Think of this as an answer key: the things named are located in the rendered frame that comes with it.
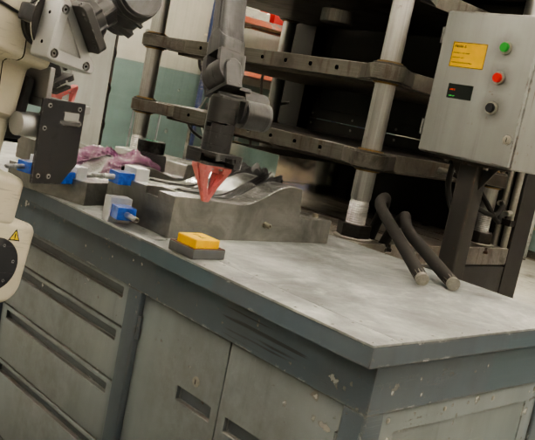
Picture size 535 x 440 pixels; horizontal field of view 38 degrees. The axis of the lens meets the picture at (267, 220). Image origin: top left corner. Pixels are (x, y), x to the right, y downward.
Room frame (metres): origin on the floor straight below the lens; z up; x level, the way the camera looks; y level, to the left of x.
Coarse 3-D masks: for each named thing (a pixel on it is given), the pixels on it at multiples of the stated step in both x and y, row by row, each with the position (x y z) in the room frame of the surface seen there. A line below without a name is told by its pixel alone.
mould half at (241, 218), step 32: (128, 192) 1.73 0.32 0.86; (160, 192) 1.65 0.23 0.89; (224, 192) 1.85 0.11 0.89; (256, 192) 1.82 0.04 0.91; (288, 192) 1.84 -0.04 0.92; (160, 224) 1.64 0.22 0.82; (192, 224) 1.65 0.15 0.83; (224, 224) 1.72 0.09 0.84; (256, 224) 1.78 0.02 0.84; (288, 224) 1.86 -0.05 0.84; (320, 224) 1.94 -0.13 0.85
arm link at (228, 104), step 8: (216, 96) 1.49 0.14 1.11; (224, 96) 1.49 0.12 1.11; (232, 96) 1.51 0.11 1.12; (240, 96) 1.53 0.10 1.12; (216, 104) 1.48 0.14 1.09; (224, 104) 1.48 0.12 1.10; (232, 104) 1.49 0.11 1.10; (240, 104) 1.53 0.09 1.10; (208, 112) 1.50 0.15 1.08; (216, 112) 1.48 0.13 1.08; (224, 112) 1.48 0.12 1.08; (232, 112) 1.49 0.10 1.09; (240, 112) 1.52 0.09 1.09; (216, 120) 1.48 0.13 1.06; (224, 120) 1.48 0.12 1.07; (232, 120) 1.49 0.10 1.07; (240, 120) 1.52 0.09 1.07
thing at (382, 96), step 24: (168, 0) 3.07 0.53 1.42; (408, 0) 2.23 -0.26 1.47; (528, 0) 2.72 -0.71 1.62; (288, 24) 3.53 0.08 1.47; (408, 24) 2.24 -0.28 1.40; (288, 48) 3.53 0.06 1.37; (384, 48) 2.24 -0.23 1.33; (144, 72) 3.06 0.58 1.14; (144, 96) 3.05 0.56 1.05; (384, 96) 2.23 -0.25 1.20; (144, 120) 3.06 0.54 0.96; (384, 120) 2.23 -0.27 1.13; (264, 144) 3.53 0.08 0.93; (360, 192) 2.23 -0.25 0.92; (360, 216) 2.23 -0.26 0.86; (480, 216) 2.71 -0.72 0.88; (360, 240) 2.20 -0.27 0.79; (480, 240) 2.68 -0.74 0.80
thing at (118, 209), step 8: (112, 200) 1.66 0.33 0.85; (120, 200) 1.67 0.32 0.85; (128, 200) 1.68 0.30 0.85; (104, 208) 1.69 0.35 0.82; (112, 208) 1.66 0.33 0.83; (120, 208) 1.63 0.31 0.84; (128, 208) 1.64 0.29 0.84; (104, 216) 1.68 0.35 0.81; (112, 216) 1.65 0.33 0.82; (120, 216) 1.63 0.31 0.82; (128, 216) 1.62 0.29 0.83
